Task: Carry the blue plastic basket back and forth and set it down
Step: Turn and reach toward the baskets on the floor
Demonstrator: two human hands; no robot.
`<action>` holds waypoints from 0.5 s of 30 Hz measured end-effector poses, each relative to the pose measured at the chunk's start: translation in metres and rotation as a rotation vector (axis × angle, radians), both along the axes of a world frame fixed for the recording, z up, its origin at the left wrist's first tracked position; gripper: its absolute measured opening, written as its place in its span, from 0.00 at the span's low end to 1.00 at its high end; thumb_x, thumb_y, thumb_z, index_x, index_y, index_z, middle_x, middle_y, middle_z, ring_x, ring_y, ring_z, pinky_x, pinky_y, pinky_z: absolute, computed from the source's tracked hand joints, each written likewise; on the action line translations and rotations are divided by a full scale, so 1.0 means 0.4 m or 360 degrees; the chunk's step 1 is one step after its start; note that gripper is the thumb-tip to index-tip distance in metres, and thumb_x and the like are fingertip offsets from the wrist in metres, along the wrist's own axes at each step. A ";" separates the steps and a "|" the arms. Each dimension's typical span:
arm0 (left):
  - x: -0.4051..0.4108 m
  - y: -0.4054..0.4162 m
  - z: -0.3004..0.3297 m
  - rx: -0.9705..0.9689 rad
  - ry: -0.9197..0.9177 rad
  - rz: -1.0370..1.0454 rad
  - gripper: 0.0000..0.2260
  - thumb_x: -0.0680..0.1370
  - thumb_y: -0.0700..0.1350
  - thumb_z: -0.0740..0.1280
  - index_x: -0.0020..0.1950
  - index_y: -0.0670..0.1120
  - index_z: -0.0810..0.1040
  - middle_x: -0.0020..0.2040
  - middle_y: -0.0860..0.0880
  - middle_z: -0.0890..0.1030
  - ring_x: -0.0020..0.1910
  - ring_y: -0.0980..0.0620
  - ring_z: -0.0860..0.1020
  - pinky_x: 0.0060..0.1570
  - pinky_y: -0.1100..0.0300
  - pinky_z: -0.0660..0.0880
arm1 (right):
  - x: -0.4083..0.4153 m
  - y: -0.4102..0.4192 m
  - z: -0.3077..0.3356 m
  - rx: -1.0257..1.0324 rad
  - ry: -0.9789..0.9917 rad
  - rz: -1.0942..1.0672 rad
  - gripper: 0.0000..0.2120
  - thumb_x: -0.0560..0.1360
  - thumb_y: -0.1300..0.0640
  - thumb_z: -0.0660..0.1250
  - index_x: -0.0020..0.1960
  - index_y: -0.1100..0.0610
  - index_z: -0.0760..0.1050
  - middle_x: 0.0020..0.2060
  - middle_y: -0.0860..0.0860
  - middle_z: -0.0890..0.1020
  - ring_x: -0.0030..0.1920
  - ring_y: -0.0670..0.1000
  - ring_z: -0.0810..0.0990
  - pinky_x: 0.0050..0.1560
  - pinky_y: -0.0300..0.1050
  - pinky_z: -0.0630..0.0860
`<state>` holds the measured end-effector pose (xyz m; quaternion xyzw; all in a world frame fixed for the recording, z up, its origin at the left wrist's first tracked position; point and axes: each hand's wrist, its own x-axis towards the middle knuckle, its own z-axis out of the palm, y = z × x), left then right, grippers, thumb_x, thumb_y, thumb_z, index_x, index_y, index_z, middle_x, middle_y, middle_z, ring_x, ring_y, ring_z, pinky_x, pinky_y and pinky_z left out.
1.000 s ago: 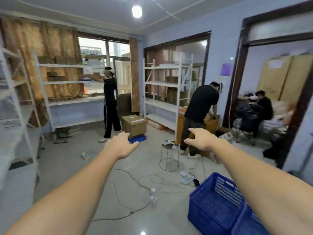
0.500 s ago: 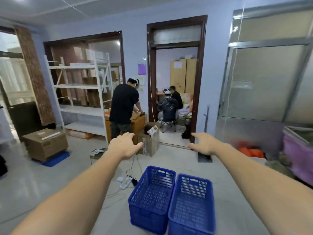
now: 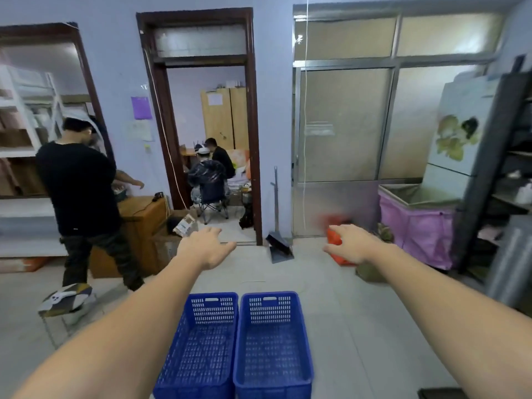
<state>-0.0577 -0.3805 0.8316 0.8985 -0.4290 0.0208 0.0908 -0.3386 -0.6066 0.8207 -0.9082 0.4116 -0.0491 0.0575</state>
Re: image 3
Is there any person's left hand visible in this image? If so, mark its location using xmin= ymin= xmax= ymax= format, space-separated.
xmin=177 ymin=226 xmax=238 ymax=272

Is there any person's right hand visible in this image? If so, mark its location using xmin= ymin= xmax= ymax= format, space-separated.
xmin=323 ymin=224 xmax=391 ymax=265

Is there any blue plastic crate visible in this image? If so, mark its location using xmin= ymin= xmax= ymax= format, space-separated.
xmin=152 ymin=292 xmax=240 ymax=399
xmin=232 ymin=291 xmax=315 ymax=399

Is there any person's left forearm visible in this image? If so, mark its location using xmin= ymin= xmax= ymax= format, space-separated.
xmin=12 ymin=251 xmax=204 ymax=399

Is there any person's right forearm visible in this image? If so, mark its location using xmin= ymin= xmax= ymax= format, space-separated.
xmin=367 ymin=244 xmax=532 ymax=399

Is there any small printed box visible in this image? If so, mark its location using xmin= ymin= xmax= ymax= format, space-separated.
xmin=172 ymin=213 xmax=199 ymax=238

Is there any black bag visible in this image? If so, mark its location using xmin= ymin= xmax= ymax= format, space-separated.
xmin=238 ymin=202 xmax=255 ymax=230

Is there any dark folding chair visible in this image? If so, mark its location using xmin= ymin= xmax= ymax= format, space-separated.
xmin=194 ymin=178 xmax=231 ymax=226

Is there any pink fabric bin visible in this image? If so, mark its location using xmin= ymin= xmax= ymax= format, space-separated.
xmin=377 ymin=183 xmax=463 ymax=272

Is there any brown wooden cabinet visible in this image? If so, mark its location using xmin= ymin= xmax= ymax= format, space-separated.
xmin=88 ymin=196 xmax=172 ymax=280

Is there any aluminium frosted glass partition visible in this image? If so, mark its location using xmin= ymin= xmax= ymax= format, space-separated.
xmin=291 ymin=3 xmax=514 ymax=238

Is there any yellow wooden wardrobe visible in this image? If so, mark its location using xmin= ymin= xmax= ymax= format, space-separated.
xmin=201 ymin=87 xmax=250 ymax=151

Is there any white notice paper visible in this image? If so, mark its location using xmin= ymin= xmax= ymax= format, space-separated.
xmin=126 ymin=120 xmax=154 ymax=142

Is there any white controller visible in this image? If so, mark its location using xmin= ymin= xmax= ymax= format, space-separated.
xmin=49 ymin=286 xmax=80 ymax=307

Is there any purple paper sheet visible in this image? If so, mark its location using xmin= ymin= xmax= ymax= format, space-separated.
xmin=131 ymin=96 xmax=154 ymax=121

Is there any silver roll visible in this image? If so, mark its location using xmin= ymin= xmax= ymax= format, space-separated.
xmin=484 ymin=214 xmax=532 ymax=309

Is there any black metal shelf rack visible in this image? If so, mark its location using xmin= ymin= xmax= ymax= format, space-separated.
xmin=452 ymin=53 xmax=532 ymax=319

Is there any white refrigerator with flower print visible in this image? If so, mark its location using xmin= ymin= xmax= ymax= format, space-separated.
xmin=422 ymin=74 xmax=502 ymax=200

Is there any white metal shelf rack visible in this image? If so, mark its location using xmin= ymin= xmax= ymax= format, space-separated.
xmin=0 ymin=64 xmax=69 ymax=259

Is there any grey dustpan with handle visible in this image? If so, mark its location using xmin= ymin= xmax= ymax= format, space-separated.
xmin=265 ymin=165 xmax=295 ymax=264

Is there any patchwork cushion wire stool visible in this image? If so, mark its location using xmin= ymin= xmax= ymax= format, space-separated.
xmin=38 ymin=282 xmax=99 ymax=350

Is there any brown door frame with transom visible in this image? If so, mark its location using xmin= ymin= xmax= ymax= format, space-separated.
xmin=136 ymin=7 xmax=263 ymax=247

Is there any brown wooden door frame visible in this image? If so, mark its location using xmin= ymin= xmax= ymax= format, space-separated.
xmin=0 ymin=22 xmax=116 ymax=162

